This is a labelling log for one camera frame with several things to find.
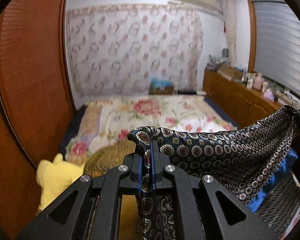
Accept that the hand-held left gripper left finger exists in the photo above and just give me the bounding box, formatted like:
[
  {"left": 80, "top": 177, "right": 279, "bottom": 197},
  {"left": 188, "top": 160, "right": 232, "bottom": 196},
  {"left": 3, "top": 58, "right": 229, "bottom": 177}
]
[{"left": 16, "top": 152, "right": 143, "bottom": 240}]

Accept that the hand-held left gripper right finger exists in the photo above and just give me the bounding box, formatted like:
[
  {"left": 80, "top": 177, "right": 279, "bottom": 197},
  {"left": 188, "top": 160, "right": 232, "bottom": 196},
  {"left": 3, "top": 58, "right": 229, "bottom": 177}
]
[{"left": 151, "top": 142, "right": 282, "bottom": 240}]

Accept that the navy circle-print pajama top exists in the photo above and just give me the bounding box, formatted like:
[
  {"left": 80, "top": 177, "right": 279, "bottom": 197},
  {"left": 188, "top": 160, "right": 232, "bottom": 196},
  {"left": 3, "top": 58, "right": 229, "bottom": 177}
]
[{"left": 127, "top": 105, "right": 300, "bottom": 240}]

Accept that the gold patterned blanket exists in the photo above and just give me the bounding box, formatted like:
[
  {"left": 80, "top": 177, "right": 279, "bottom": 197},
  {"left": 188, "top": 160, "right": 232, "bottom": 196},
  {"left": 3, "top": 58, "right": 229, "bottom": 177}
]
[{"left": 84, "top": 140, "right": 138, "bottom": 178}]

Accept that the pink thermos jug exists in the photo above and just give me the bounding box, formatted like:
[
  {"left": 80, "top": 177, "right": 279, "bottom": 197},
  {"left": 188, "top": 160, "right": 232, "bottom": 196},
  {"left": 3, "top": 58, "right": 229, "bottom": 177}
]
[{"left": 252, "top": 72, "right": 264, "bottom": 91}]

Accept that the floral quilt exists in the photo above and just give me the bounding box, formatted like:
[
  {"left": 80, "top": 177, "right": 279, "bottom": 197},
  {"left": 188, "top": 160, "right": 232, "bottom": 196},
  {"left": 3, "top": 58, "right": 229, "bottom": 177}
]
[{"left": 65, "top": 95, "right": 238, "bottom": 163}]

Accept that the wooden sideboard cabinet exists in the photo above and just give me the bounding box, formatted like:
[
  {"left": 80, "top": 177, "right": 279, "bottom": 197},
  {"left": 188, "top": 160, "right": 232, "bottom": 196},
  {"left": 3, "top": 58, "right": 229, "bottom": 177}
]
[{"left": 202, "top": 69, "right": 300, "bottom": 131}]

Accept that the grey striped window blind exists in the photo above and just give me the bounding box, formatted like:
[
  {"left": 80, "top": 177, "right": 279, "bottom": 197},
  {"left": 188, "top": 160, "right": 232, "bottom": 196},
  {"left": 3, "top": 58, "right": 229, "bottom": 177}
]
[{"left": 252, "top": 0, "right": 300, "bottom": 96}]

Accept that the yellow plush toy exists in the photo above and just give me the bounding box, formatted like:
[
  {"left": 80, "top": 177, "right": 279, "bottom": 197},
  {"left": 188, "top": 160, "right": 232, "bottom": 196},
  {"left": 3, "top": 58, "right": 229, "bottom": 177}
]
[{"left": 36, "top": 153, "right": 86, "bottom": 212}]

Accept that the open brown cardboard box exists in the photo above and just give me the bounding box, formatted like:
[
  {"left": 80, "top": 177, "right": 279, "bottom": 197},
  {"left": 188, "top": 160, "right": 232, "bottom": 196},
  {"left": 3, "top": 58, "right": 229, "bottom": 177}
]
[{"left": 220, "top": 64, "right": 243, "bottom": 81}]

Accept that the small cardboard box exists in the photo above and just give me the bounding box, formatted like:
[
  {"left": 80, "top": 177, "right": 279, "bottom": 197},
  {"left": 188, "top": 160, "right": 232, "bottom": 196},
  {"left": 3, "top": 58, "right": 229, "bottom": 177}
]
[{"left": 149, "top": 85, "right": 175, "bottom": 96}]

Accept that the flat black box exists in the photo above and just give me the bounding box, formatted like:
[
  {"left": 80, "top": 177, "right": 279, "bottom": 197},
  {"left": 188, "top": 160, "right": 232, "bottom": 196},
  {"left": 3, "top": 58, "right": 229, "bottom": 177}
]
[{"left": 177, "top": 88, "right": 198, "bottom": 95}]

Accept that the stack of folded towels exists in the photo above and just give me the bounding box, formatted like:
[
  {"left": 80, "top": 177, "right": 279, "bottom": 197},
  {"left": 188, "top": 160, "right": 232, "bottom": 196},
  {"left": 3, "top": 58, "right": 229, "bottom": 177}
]
[{"left": 206, "top": 55, "right": 228, "bottom": 71}]

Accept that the beige patterned window curtain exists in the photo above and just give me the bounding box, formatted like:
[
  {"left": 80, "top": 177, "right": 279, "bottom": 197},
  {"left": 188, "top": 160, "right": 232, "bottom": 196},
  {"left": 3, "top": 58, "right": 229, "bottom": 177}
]
[{"left": 219, "top": 0, "right": 241, "bottom": 66}]

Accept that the wooden louvred wardrobe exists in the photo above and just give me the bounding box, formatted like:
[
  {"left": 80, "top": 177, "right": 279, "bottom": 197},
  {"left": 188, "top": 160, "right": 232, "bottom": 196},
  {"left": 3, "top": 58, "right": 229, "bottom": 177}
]
[{"left": 0, "top": 0, "right": 77, "bottom": 240}]

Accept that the wooden window frame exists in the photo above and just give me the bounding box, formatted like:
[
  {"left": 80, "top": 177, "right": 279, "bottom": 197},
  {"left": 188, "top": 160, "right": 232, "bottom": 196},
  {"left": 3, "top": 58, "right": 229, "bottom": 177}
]
[{"left": 246, "top": 0, "right": 300, "bottom": 100}]

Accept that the circle-print sheer wall curtain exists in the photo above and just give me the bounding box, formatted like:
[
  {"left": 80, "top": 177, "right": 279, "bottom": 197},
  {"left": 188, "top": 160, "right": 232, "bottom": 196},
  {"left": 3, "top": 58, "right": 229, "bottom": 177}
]
[{"left": 65, "top": 4, "right": 204, "bottom": 98}]

